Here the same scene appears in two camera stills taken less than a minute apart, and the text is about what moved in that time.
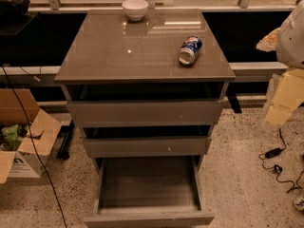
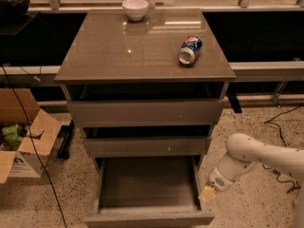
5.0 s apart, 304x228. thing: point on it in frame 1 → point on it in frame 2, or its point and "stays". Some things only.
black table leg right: x=233 y=98 stays
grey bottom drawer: x=149 y=192 stays
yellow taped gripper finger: x=288 y=89 → x=207 y=194
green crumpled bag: x=10 y=137 stays
